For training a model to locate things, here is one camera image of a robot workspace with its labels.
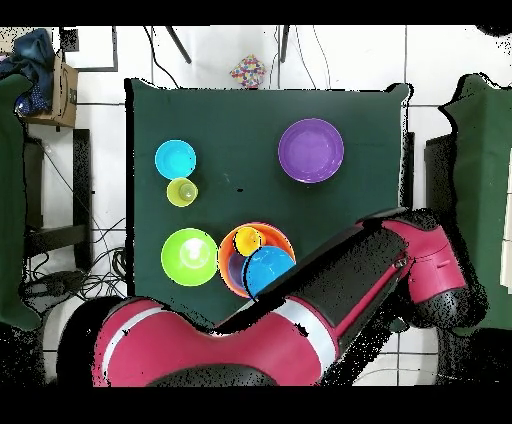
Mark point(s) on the yellow-orange plastic cup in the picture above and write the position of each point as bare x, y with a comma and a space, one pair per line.
248, 240

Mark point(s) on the large orange plastic bowl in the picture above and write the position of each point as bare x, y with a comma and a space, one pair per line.
276, 238

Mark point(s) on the large blue plastic bowl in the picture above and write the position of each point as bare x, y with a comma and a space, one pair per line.
268, 268

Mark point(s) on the translucent blue ribbed bowl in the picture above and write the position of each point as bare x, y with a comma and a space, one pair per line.
236, 268

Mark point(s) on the translucent yellow plastic cup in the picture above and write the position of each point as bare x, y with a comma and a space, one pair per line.
182, 192

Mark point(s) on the purple plastic bowl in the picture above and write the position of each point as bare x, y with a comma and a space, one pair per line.
311, 151

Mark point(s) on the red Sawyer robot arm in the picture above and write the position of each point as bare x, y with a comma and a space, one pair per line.
240, 352

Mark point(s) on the green plastic bowl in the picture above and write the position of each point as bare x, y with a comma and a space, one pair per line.
190, 258

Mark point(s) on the small cyan plastic bowl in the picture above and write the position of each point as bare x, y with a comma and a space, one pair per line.
175, 159

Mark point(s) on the dark green tablecloth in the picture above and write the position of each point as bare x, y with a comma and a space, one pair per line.
200, 120

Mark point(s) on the colourful patterned box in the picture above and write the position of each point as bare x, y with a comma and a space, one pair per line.
248, 72

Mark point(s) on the black tripod leg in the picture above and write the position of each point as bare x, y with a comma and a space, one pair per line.
180, 46
284, 44

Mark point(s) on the brown cardboard box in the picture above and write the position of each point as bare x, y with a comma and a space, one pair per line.
64, 96

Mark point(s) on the green cloth covered table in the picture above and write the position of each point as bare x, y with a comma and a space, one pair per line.
10, 200
484, 160

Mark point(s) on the blue fabric bundle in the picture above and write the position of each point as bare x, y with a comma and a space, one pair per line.
32, 52

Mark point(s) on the black bench frame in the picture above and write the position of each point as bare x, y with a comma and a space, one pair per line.
82, 180

